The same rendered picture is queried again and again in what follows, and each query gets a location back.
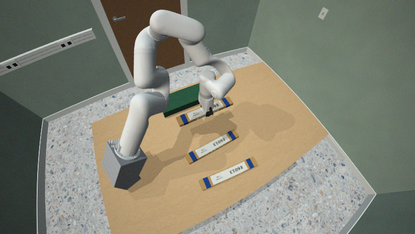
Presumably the cardboard welding electrode pack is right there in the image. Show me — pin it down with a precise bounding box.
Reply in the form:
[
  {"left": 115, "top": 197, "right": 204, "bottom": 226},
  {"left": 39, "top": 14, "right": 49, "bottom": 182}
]
[{"left": 185, "top": 129, "right": 239, "bottom": 164}]

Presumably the tan cardboard pack with blue bands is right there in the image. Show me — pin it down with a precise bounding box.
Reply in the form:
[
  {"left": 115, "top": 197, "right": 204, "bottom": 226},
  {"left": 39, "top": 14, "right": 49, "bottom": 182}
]
[{"left": 198, "top": 157, "right": 258, "bottom": 190}]

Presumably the tan welding electrode pack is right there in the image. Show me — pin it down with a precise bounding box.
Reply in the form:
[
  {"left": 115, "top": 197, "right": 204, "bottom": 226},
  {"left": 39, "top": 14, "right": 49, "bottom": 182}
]
[{"left": 176, "top": 96, "right": 233, "bottom": 127}]

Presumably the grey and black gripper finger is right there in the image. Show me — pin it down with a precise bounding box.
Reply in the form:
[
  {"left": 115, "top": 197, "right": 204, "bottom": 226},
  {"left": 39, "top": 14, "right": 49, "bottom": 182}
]
[{"left": 206, "top": 107, "right": 213, "bottom": 117}]

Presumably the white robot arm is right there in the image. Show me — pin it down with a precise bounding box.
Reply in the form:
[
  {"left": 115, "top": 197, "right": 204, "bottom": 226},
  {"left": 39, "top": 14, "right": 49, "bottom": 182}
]
[{"left": 109, "top": 10, "right": 236, "bottom": 161}]

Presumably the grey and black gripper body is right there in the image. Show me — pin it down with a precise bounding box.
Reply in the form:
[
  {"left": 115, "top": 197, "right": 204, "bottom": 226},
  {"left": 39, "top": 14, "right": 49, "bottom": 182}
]
[{"left": 198, "top": 95, "right": 214, "bottom": 112}]

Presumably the dark green low platform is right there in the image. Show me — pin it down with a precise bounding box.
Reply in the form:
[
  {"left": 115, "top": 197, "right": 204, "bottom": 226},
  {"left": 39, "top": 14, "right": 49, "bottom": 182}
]
[{"left": 163, "top": 83, "right": 200, "bottom": 117}]

